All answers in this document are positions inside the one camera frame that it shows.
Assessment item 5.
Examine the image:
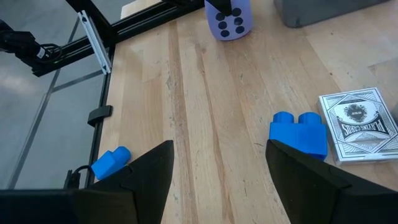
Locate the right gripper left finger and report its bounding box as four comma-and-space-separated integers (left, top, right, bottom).
121, 140, 175, 224

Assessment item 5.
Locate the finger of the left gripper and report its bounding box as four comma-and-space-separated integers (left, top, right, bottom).
205, 0, 233, 17

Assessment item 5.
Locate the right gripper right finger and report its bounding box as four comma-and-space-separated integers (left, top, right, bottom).
266, 139, 352, 224

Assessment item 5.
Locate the purple foam die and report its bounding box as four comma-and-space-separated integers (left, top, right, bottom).
204, 0, 254, 42

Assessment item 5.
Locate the blue rounded toy block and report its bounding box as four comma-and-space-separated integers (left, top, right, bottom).
91, 146, 132, 181

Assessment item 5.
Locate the ornate playing card deck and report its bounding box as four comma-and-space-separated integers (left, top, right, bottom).
317, 87, 398, 166

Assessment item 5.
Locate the black table edge clamp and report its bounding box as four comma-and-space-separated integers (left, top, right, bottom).
87, 105, 113, 128

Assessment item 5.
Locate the taupe plastic bin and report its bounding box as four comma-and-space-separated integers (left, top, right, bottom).
273, 0, 391, 29

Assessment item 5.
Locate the silver aluminium bracket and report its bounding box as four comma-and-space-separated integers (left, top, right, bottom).
77, 10, 112, 75

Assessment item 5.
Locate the black cabled device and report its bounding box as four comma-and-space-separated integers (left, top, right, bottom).
0, 19, 62, 68

